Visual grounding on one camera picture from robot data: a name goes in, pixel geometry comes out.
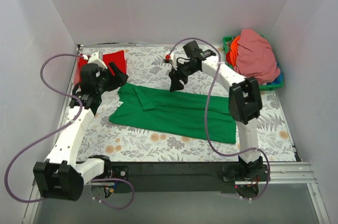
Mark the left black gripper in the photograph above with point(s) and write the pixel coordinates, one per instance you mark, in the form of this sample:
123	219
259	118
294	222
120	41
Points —
111	75

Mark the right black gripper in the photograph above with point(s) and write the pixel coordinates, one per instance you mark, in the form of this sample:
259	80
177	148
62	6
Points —
178	73

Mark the green t shirt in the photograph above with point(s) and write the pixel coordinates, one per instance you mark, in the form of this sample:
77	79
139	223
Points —
179	113

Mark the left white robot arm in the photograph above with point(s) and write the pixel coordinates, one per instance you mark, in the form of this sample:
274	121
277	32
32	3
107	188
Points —
59	176

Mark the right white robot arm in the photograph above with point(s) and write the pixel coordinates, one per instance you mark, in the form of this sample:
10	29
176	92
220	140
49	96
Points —
244	103

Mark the folded red t shirt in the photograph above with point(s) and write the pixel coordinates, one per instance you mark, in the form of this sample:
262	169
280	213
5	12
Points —
116	60

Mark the floral table cloth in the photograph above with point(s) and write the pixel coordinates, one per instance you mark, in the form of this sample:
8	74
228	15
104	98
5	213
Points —
123	143

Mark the green plastic basket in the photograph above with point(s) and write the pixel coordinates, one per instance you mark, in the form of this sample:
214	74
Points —
225	41

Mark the orange t shirt in basket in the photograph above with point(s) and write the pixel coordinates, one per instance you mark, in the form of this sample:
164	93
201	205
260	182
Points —
231	55

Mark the pink t shirt in basket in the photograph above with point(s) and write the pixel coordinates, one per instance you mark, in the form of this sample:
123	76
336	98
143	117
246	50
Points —
255	58

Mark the blue t shirt in basket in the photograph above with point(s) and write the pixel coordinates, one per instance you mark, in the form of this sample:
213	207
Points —
279	79

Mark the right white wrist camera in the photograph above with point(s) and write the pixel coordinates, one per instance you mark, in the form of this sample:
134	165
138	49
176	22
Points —
171	59

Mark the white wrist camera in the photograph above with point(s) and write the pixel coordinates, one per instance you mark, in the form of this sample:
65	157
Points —
171	59
95	59

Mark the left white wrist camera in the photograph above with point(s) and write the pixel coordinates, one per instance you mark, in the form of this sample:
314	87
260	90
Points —
95	59

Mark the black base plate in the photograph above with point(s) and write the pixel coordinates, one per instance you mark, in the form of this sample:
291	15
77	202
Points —
169	175

